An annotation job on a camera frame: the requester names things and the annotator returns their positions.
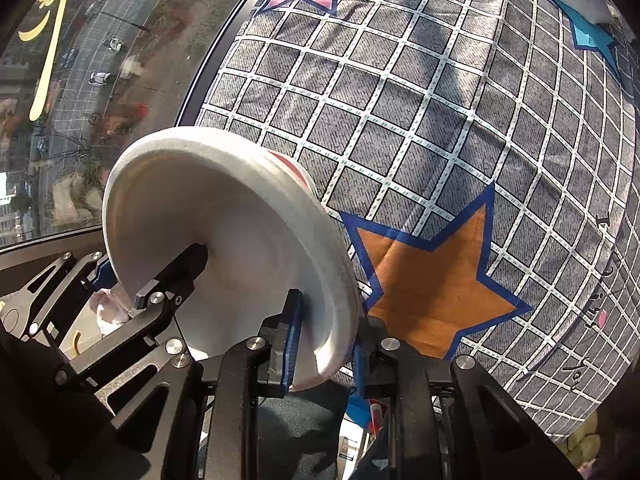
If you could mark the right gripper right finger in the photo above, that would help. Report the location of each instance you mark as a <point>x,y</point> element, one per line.
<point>446,419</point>

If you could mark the pink square plastic plate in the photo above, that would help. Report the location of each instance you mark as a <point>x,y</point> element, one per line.
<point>296,168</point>

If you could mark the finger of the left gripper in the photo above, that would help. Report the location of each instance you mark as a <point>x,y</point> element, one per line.
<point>154,308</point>
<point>52,300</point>

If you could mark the white paper bowl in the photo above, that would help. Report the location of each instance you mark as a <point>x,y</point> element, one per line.
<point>265,234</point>

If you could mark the grey checked star tablecloth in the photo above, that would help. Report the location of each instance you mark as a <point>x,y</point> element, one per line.
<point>455,142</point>

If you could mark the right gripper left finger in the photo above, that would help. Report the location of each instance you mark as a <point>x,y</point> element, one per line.
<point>262,366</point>

